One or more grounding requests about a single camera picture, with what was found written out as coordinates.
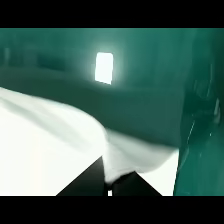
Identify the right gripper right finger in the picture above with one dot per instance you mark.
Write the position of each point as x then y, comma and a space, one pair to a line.
133, 186

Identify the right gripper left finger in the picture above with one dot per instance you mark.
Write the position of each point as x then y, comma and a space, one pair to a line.
91, 181

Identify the white garment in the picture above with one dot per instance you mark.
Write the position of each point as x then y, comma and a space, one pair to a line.
36, 150

